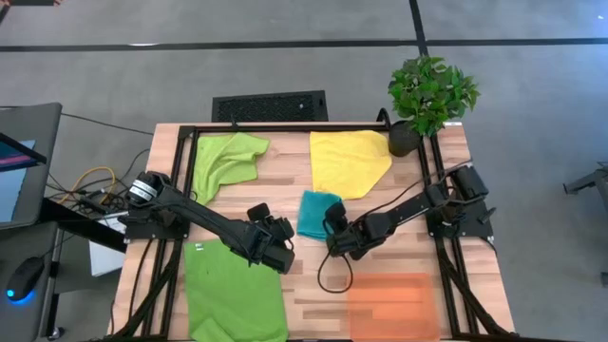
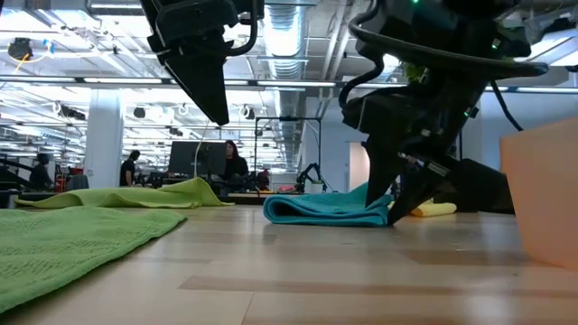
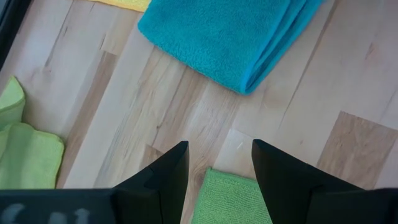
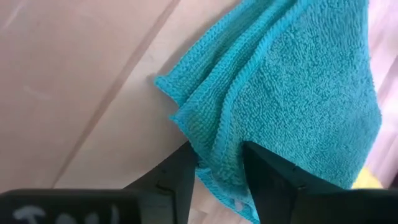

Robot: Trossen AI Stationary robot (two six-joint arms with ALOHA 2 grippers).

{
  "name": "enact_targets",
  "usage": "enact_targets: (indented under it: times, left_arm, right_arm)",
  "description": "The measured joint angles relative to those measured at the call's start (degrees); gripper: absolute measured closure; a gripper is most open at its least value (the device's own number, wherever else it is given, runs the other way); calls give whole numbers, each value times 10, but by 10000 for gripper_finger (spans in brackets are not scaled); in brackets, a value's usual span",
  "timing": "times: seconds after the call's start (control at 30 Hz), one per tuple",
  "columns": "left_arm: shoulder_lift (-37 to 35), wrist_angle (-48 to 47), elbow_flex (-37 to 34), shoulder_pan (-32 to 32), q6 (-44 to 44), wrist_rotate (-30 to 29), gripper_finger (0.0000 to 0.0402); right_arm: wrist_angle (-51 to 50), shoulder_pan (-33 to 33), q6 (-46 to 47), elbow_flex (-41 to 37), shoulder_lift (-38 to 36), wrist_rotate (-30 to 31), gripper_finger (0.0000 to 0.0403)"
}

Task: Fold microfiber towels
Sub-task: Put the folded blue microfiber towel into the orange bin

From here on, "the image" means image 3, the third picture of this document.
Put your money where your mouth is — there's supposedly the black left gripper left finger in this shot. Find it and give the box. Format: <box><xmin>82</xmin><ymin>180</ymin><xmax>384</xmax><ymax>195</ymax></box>
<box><xmin>113</xmin><ymin>140</ymin><xmax>190</xmax><ymax>224</ymax></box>

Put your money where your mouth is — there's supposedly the green microfiber towel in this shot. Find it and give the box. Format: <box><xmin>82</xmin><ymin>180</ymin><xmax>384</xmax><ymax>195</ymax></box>
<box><xmin>190</xmin><ymin>167</ymin><xmax>274</xmax><ymax>224</ymax></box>

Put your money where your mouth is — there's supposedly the black aluminium table frame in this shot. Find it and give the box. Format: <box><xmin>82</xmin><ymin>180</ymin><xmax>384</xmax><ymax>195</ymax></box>
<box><xmin>0</xmin><ymin>0</ymin><xmax>32</xmax><ymax>71</ymax></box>

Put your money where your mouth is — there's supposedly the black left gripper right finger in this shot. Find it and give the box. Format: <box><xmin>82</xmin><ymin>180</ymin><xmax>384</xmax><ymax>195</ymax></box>
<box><xmin>252</xmin><ymin>139</ymin><xmax>363</xmax><ymax>224</ymax></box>

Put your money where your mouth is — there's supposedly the teal microfiber towel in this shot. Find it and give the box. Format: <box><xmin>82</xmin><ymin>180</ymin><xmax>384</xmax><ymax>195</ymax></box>
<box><xmin>137</xmin><ymin>0</ymin><xmax>325</xmax><ymax>96</ymax></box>

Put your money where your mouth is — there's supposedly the lime microfiber towel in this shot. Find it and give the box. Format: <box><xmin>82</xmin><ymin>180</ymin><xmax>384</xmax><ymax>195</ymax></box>
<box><xmin>0</xmin><ymin>76</ymin><xmax>65</xmax><ymax>190</ymax></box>

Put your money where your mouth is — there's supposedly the yellow microfiber towel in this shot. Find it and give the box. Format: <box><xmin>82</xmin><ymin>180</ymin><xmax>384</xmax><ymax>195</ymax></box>
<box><xmin>88</xmin><ymin>0</ymin><xmax>152</xmax><ymax>13</ymax></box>

